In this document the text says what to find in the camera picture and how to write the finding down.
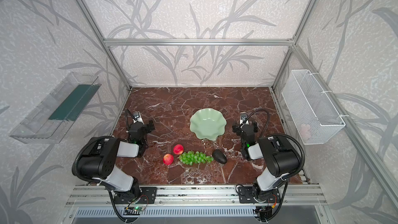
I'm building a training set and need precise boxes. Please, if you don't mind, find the dark fake avocado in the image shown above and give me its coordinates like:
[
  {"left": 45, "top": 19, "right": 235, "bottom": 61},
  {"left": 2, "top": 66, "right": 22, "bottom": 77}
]
[{"left": 212, "top": 149, "right": 228, "bottom": 164}]

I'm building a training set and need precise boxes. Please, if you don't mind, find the red fake apple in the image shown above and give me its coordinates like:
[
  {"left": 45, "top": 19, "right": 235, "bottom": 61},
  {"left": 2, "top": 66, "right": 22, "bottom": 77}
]
[
  {"left": 163, "top": 153, "right": 174, "bottom": 166},
  {"left": 173, "top": 144, "right": 184, "bottom": 155}
]

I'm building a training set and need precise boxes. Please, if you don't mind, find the green fake grape bunch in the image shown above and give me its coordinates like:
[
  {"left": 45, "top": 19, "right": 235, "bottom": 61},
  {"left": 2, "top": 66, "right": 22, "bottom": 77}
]
[{"left": 178, "top": 151, "right": 214, "bottom": 166}]

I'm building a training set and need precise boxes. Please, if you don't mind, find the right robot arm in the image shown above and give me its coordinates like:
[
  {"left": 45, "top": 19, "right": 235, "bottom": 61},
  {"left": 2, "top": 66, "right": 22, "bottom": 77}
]
[{"left": 232, "top": 123, "right": 305, "bottom": 201}]

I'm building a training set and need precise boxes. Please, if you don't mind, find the green scalloped fruit bowl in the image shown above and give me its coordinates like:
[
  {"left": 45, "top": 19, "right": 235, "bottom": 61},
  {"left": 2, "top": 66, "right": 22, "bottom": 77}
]
[{"left": 190, "top": 108, "right": 227, "bottom": 141}]

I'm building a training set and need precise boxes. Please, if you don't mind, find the pink object in basket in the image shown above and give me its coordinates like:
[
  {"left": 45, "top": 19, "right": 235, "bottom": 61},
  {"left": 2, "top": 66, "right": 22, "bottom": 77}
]
[{"left": 299, "top": 124, "right": 312, "bottom": 141}]

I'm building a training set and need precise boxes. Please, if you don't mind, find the green circuit board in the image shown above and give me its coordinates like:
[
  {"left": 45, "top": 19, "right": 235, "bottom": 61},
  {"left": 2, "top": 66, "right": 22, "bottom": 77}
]
[{"left": 123, "top": 206, "right": 146, "bottom": 216}]

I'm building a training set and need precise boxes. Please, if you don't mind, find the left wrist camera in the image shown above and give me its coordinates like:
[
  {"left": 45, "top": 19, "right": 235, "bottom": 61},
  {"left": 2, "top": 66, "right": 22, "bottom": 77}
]
[{"left": 132, "top": 112, "right": 144, "bottom": 123}]

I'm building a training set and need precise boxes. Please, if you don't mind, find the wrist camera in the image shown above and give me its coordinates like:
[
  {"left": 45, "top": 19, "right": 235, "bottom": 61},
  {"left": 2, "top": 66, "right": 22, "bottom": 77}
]
[
  {"left": 132, "top": 112, "right": 144, "bottom": 123},
  {"left": 239, "top": 113, "right": 248, "bottom": 124}
]

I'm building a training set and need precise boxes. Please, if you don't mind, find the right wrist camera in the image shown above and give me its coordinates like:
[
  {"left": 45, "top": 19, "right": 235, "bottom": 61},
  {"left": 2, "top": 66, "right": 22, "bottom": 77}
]
[{"left": 239, "top": 113, "right": 248, "bottom": 124}]

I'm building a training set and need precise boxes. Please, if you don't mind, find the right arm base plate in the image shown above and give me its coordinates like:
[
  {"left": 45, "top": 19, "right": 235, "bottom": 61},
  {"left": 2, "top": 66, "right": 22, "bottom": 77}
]
[{"left": 235, "top": 185, "right": 281, "bottom": 205}]

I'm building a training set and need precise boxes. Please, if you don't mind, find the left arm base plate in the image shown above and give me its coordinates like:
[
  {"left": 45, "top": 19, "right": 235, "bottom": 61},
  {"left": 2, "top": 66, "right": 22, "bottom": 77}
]
[{"left": 114, "top": 187, "right": 157, "bottom": 204}]

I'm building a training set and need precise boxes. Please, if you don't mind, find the white wire mesh basket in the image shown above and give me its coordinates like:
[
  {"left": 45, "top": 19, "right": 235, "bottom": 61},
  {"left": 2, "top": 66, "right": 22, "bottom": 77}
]
[{"left": 282, "top": 69, "right": 346, "bottom": 145}]

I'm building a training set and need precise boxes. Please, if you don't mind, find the aluminium front rail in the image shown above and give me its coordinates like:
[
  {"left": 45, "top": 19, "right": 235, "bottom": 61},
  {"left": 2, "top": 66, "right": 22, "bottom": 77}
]
[{"left": 65, "top": 184, "right": 327, "bottom": 207}]

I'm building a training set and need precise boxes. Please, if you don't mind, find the clear acrylic wall shelf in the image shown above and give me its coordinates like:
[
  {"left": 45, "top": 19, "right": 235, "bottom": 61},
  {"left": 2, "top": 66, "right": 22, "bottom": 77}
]
[{"left": 9, "top": 72, "right": 101, "bottom": 144}]

